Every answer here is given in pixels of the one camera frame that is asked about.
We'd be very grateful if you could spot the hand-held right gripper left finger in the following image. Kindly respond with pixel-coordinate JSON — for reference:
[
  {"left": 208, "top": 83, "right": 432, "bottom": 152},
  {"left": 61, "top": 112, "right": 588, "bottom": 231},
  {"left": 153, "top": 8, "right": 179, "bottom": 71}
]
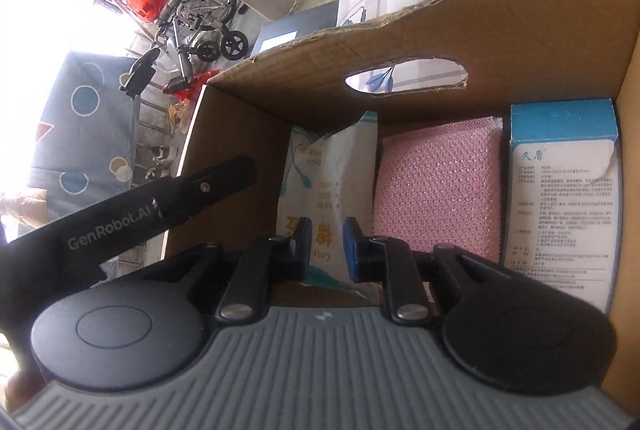
[{"left": 145, "top": 217, "right": 315, "bottom": 322}]

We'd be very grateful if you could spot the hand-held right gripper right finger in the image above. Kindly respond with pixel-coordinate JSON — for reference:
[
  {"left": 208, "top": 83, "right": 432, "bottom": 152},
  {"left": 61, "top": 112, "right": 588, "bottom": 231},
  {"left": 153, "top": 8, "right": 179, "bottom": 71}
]
[{"left": 343, "top": 217, "right": 508, "bottom": 324}]

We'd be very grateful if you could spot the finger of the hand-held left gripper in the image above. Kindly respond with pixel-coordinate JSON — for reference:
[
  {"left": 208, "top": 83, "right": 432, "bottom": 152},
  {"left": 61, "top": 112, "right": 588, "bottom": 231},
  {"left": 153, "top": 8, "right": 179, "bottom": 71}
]
[{"left": 157, "top": 154, "right": 259, "bottom": 231}]

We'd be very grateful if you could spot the pink textured sponge pad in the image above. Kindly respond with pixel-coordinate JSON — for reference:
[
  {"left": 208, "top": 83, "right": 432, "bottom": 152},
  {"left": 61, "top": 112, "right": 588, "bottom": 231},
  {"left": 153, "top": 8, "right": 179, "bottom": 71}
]
[{"left": 372, "top": 114, "right": 504, "bottom": 285}]

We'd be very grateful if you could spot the white cotton pad pack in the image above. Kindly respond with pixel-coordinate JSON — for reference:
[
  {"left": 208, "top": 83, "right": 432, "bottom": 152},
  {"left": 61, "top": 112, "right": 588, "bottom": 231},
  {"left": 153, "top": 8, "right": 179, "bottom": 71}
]
[{"left": 274, "top": 110, "right": 379, "bottom": 302}]

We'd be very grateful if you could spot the blue and white carton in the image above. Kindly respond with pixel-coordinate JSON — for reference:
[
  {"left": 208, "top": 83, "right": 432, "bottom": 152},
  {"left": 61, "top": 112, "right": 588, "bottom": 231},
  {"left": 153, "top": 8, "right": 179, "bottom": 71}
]
[{"left": 501, "top": 98, "right": 624, "bottom": 317}]

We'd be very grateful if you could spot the brown cardboard box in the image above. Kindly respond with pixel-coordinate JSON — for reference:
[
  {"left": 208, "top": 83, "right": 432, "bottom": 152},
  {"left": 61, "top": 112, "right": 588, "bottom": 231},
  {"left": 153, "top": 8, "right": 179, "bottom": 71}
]
[{"left": 162, "top": 0, "right": 640, "bottom": 430}]

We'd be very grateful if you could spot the pair of shoes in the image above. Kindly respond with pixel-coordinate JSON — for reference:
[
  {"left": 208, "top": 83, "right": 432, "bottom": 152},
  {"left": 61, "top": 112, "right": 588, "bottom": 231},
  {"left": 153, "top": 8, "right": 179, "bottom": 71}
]
[{"left": 149, "top": 144, "right": 180, "bottom": 170}]

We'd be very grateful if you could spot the red cloth on floor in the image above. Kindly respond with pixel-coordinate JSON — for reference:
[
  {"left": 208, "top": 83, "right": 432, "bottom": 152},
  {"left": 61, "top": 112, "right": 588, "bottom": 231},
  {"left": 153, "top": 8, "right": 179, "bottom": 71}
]
[{"left": 186, "top": 70, "right": 222, "bottom": 105}]

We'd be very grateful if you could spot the dark blue dotted cloth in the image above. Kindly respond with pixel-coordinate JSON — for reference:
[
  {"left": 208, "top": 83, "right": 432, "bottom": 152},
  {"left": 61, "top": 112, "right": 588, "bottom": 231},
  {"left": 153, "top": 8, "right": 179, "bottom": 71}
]
[{"left": 29, "top": 50, "right": 139, "bottom": 192}]

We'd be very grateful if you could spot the folded wheelchair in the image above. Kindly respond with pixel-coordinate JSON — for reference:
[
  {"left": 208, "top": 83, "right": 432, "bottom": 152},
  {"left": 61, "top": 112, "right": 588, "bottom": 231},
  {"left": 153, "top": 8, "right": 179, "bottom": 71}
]
[{"left": 154, "top": 0, "right": 251, "bottom": 77}]

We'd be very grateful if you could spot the dark wooden furniture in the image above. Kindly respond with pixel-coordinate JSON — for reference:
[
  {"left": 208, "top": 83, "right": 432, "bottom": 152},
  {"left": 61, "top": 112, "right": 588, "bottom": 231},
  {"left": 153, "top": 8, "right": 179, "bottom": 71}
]
[{"left": 254, "top": 3, "right": 342, "bottom": 57}]

